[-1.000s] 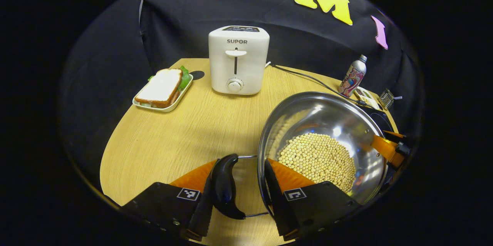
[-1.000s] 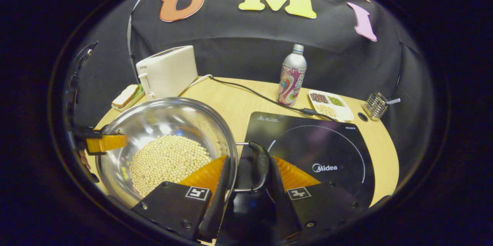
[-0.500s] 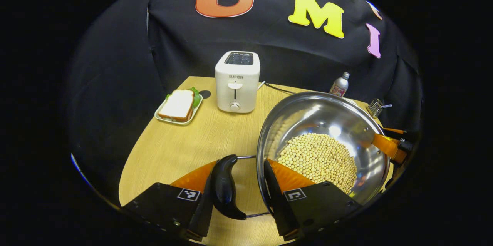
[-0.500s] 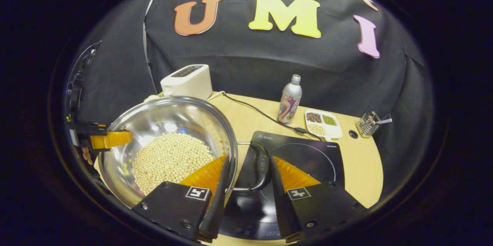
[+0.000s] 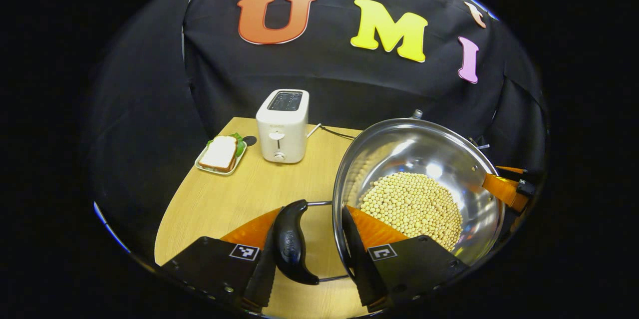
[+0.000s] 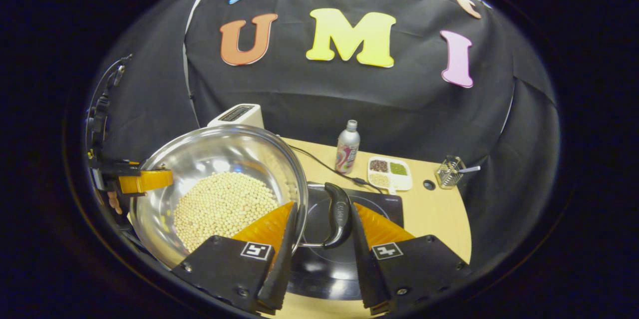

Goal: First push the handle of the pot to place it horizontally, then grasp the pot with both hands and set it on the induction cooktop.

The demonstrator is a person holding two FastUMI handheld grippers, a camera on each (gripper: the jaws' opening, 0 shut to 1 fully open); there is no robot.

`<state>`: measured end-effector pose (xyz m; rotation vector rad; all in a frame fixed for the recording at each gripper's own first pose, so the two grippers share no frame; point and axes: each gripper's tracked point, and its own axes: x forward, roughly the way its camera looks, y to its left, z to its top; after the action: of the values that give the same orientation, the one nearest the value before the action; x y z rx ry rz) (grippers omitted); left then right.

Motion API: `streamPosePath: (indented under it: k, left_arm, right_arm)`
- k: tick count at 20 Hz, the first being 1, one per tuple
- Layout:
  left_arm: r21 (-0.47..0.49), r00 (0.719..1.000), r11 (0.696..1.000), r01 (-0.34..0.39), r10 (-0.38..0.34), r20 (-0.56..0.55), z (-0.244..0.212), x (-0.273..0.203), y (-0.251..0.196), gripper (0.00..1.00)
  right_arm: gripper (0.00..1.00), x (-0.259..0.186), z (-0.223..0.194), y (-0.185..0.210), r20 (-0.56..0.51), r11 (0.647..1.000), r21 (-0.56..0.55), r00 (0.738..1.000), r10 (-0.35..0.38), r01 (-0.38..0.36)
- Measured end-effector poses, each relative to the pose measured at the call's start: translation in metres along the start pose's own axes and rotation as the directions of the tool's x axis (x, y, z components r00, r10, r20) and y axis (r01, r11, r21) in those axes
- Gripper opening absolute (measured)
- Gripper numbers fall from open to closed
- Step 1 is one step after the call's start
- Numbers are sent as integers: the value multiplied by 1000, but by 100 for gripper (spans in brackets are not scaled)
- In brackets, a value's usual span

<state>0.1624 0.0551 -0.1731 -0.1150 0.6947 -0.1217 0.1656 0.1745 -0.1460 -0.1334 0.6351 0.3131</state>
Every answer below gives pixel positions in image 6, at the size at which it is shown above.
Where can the white compartment spice tray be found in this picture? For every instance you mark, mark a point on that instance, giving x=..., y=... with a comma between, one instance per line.
x=389, y=171

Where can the black table grommet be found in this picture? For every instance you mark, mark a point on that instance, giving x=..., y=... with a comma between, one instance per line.
x=428, y=184

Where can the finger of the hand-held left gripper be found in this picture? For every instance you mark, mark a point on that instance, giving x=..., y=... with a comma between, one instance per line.
x=147, y=180

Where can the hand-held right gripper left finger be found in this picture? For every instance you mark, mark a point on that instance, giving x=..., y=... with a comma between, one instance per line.
x=284, y=269

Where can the glass jar with spoon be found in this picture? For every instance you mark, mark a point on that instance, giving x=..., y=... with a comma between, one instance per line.
x=448, y=173

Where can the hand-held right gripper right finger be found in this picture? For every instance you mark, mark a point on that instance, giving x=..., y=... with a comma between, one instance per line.
x=364, y=269

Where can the white toaster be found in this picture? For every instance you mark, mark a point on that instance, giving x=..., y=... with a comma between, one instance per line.
x=239, y=114

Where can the pile of soybeans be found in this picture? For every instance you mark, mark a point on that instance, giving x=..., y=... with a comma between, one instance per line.
x=224, y=209

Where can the black induction cooktop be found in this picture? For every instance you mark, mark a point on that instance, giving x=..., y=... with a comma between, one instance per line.
x=319, y=269

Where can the silver printed bottle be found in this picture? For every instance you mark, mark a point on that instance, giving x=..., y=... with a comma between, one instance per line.
x=347, y=152

